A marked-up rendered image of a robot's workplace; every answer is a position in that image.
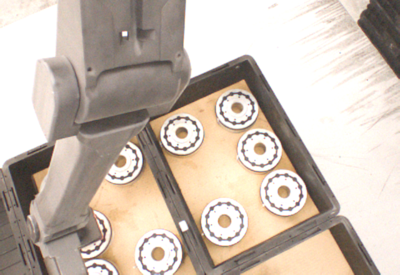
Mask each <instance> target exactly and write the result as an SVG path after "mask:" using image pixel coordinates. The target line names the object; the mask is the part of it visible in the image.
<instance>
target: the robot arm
mask: <svg viewBox="0 0 400 275"><path fill-rule="evenodd" d="M186 1H187V0H57V5H56V38H55V56H53V57H44V58H38V59H36V64H35V69H34V79H33V85H32V95H31V101H32V105H33V108H34V112H35V114H36V117H37V121H38V123H39V126H40V128H41V129H42V132H43V134H44V136H45V138H46V141H47V142H48V143H50V142H53V141H56V144H55V147H54V151H53V154H52V159H51V163H50V166H49V171H48V174H47V178H46V182H45V185H44V188H43V190H42V191H40V192H39V193H38V194H37V195H36V197H35V199H34V200H32V201H31V207H30V213H31V215H29V216H28V217H27V226H28V229H29V232H30V236H31V239H32V241H33V244H35V245H37V246H39V248H40V251H41V252H42V255H43V258H45V259H44V262H45V265H46V268H47V271H48V274H49V275H89V273H88V270H87V269H86V265H85V263H84V260H83V257H82V255H81V252H80V249H82V248H84V247H86V246H88V245H90V244H92V243H96V242H98V241H100V240H102V239H103V235H102V233H101V229H100V227H99V224H98V221H97V219H96V215H95V213H94V210H93V208H92V207H90V206H89V205H90V203H91V201H92V199H93V197H94V196H95V194H96V193H97V191H98V189H99V188H100V186H101V184H102V182H103V181H104V179H105V178H106V176H107V175H108V173H109V172H110V170H111V168H112V166H113V164H114V163H115V161H116V159H117V158H118V156H119V155H120V153H121V152H122V150H123V149H124V147H125V146H126V144H127V143H128V142H129V141H130V140H131V139H132V138H133V137H134V136H135V135H137V134H139V133H140V132H141V131H142V130H143V128H144V127H145V125H146V124H147V123H148V120H149V117H151V116H157V115H160V114H164V113H168V112H169V111H170V110H171V108H172V107H173V105H174V103H175V102H176V101H177V100H178V98H179V96H180V95H181V94H182V92H183V90H184V89H185V88H186V87H187V85H188V84H189V82H190V79H191V71H192V67H191V62H190V58H189V54H188V52H187V51H186V49H185V48H184V25H185V24H186V16H185V13H186ZM123 32H127V36H123Z"/></svg>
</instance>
